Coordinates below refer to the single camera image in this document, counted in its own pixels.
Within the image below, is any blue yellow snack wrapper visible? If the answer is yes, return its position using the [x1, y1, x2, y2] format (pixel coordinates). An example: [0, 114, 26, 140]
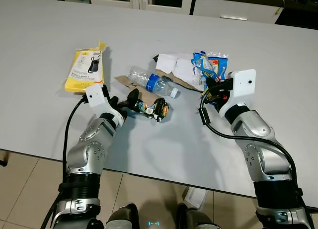
[191, 51, 232, 106]

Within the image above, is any dark green orange snack wrapper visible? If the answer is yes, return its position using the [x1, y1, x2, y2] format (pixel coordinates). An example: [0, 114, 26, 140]
[134, 96, 170, 123]

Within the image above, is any brown cardboard strip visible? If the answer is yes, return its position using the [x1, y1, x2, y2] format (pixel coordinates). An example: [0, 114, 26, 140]
[114, 68, 207, 108]

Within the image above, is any clear bottle with blue label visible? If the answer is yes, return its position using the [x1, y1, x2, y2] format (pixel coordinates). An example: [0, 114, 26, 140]
[128, 66, 180, 99]

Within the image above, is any white paper sheet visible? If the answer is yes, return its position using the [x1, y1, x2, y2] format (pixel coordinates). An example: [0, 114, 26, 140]
[152, 54, 202, 88]

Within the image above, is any yellow white product box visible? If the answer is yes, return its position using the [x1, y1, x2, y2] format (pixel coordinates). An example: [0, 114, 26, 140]
[65, 42, 107, 94]

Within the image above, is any white drawer unit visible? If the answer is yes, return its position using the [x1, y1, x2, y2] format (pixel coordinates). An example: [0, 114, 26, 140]
[193, 0, 285, 25]

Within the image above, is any small white box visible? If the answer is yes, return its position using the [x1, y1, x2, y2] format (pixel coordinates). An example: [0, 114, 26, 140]
[183, 186, 209, 210]

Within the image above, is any grey left robot leg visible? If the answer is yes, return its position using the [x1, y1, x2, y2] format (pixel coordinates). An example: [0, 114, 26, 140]
[105, 203, 141, 229]

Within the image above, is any grey robot leg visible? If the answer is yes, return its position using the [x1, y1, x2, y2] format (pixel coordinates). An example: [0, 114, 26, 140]
[105, 203, 141, 229]
[176, 203, 222, 229]

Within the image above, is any grey right robot leg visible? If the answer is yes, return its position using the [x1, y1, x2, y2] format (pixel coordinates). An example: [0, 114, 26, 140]
[176, 203, 222, 229]

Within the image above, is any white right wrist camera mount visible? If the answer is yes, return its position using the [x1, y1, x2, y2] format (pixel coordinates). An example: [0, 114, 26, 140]
[219, 69, 257, 115]

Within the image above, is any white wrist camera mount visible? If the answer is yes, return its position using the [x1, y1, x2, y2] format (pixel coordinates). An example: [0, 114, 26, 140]
[84, 84, 125, 129]
[219, 69, 257, 115]

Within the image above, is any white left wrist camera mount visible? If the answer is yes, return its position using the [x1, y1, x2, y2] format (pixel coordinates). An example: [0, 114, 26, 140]
[84, 84, 125, 129]

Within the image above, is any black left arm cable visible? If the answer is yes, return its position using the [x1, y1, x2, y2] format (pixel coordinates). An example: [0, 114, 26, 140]
[41, 97, 89, 229]

